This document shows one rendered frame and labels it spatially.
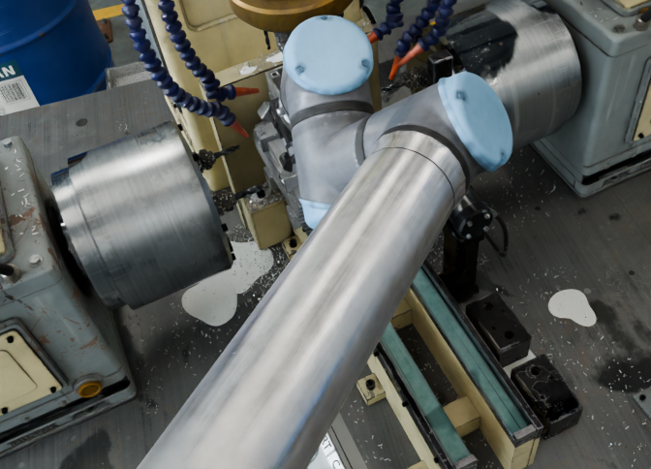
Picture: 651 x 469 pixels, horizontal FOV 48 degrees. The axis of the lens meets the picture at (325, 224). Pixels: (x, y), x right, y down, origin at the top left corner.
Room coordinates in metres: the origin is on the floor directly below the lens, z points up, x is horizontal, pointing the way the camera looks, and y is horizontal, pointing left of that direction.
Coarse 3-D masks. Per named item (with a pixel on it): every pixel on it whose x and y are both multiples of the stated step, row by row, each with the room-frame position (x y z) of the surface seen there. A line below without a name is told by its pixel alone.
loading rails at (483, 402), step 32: (288, 256) 0.83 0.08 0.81; (416, 288) 0.64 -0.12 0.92; (416, 320) 0.64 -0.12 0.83; (448, 320) 0.57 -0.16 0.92; (384, 352) 0.53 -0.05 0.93; (448, 352) 0.54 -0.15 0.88; (480, 352) 0.51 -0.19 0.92; (384, 384) 0.53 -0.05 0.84; (416, 384) 0.48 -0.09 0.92; (480, 384) 0.46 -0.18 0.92; (512, 384) 0.45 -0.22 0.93; (416, 416) 0.43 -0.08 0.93; (448, 416) 0.46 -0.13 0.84; (480, 416) 0.45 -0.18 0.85; (512, 416) 0.41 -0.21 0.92; (416, 448) 0.43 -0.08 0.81; (448, 448) 0.38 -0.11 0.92; (512, 448) 0.38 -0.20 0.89
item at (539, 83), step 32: (512, 0) 0.99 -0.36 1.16; (448, 32) 0.94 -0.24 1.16; (480, 32) 0.92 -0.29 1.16; (512, 32) 0.92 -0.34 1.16; (544, 32) 0.91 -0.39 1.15; (416, 64) 0.99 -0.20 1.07; (480, 64) 0.87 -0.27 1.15; (512, 64) 0.87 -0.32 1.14; (544, 64) 0.87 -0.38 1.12; (576, 64) 0.89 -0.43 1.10; (512, 96) 0.84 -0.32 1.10; (544, 96) 0.84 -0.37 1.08; (576, 96) 0.87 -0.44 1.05; (512, 128) 0.82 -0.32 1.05; (544, 128) 0.84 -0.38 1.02
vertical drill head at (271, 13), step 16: (240, 0) 0.85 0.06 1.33; (256, 0) 0.85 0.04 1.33; (272, 0) 0.84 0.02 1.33; (288, 0) 0.83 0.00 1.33; (304, 0) 0.83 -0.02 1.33; (320, 0) 0.82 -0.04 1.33; (336, 0) 0.83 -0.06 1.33; (352, 0) 0.85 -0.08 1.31; (240, 16) 0.85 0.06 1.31; (256, 16) 0.83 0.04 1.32; (272, 16) 0.82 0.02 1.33; (288, 16) 0.81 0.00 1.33; (304, 16) 0.81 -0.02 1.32; (288, 32) 0.82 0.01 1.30
